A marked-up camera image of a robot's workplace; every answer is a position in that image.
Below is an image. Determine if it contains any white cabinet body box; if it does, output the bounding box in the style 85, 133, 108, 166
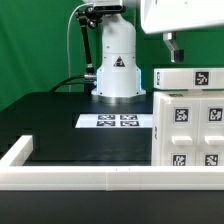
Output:
152, 91, 224, 166

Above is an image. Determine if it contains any white cable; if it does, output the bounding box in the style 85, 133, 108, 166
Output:
66, 3, 88, 93

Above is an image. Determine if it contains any white cabinet top block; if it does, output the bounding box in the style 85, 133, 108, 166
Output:
154, 68, 224, 90

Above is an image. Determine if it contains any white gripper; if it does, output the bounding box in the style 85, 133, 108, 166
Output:
140, 0, 224, 63

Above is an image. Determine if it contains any white U-shaped obstacle wall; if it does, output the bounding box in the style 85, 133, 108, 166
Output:
0, 135, 224, 191

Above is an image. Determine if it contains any black cable bundle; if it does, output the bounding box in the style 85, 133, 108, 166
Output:
49, 75, 98, 93

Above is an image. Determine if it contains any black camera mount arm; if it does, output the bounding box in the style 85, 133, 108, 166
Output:
75, 5, 126, 76

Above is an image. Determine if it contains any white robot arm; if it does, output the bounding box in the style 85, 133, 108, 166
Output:
82, 0, 224, 103

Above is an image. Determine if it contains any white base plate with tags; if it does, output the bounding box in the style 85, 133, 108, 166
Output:
75, 114, 153, 128

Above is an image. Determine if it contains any white cabinet door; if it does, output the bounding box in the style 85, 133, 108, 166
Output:
197, 98, 224, 167
163, 100, 198, 166

